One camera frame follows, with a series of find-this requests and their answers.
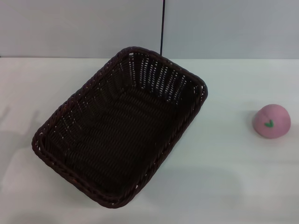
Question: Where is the dark brown woven basket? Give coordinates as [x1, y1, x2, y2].
[31, 46, 208, 209]

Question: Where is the pink peach toy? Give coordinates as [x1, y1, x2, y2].
[252, 104, 292, 140]

